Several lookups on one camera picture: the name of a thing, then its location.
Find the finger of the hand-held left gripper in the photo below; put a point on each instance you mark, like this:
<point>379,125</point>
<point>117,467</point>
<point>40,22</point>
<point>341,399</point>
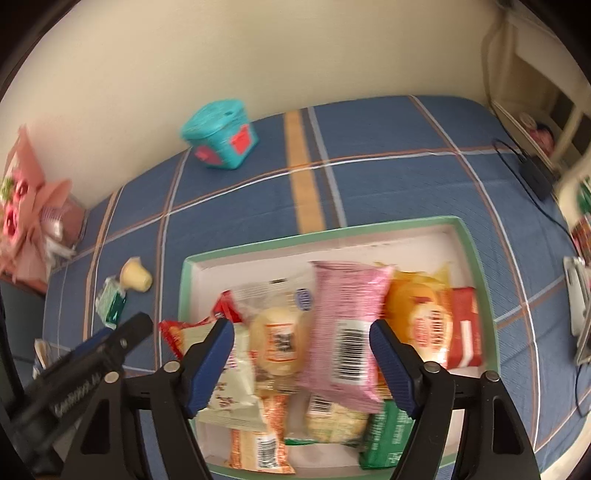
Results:
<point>134,332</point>
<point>99,340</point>

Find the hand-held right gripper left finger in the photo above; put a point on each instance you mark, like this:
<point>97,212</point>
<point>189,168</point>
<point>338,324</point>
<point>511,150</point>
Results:
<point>210,364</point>

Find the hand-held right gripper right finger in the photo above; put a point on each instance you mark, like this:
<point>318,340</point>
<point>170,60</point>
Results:
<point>392,364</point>

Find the cream snack packet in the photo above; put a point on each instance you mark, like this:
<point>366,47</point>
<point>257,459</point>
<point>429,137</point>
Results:
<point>231,392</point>

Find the green white snack packet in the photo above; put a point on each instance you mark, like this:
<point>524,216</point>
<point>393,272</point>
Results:
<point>111,302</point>

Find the red candy packet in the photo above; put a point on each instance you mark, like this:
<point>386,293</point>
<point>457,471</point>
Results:
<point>180,337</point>
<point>228,307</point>

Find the yellow transparent cake packet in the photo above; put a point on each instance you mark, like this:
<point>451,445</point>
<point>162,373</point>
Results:
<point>415,314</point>

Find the pink snack packet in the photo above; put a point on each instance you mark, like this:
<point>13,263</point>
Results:
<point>344,323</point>

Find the clear round cake packet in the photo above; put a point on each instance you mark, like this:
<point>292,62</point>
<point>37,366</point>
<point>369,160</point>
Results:
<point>277,337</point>

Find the red snack packet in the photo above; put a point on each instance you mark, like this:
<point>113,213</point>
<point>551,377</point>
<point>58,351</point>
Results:
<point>466,327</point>

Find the clear green-edged pastry packet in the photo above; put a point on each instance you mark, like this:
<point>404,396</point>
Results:
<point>332,422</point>

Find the orange cracker packet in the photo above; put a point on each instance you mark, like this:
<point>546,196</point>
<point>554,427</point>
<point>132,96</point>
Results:
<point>258,447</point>

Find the green-rimmed cardboard tray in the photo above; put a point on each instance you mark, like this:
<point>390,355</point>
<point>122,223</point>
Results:
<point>323,244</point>

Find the white blue wrapper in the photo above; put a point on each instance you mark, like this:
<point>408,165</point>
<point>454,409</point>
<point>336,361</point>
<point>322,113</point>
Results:
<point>40,355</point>

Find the yellow pudding cup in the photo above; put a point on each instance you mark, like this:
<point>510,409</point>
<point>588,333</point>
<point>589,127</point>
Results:
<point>135,276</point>

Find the clear glass vase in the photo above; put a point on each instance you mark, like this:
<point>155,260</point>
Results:
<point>69,217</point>

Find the pink flower bouquet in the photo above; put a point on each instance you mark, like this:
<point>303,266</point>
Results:
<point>23,212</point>

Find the blue plaid bedsheet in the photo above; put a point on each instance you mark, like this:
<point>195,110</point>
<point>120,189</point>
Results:
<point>392,175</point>

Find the white device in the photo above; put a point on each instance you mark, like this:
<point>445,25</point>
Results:
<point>577,304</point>

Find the teal toy chest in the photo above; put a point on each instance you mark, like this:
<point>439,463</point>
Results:
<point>219,131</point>

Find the red green box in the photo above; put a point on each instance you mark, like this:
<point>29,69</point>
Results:
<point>582,226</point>

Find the black power adapter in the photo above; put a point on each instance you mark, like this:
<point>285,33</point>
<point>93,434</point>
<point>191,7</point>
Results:
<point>535,175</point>

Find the white chair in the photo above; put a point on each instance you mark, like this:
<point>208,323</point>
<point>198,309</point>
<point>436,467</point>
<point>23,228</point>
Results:
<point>572,161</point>

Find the pink item on shelf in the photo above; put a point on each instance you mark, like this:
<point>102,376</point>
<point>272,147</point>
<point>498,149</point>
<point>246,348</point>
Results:
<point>540,134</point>

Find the white bedside shelf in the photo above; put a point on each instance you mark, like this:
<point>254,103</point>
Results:
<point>521,55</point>

